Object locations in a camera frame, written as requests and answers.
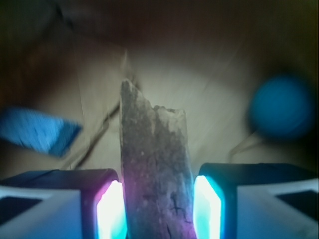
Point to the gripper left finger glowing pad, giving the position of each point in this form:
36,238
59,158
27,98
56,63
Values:
62,204

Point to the brown paper bag bin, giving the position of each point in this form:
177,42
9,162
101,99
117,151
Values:
207,57

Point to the blue sponge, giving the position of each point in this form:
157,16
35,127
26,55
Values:
38,131

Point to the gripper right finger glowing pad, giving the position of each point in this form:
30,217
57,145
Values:
256,201

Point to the blue felt ball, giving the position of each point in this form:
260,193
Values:
282,109

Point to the brown wood chip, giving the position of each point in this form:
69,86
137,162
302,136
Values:
156,171

